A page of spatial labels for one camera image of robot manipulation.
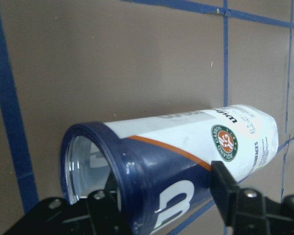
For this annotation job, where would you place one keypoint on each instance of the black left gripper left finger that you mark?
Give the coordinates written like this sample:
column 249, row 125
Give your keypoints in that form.
column 104, row 214

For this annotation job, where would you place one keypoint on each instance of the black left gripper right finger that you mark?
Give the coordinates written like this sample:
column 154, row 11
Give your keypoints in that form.
column 223, row 188

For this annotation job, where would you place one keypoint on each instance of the tennis ball can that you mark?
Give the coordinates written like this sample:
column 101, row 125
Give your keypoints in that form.
column 159, row 167

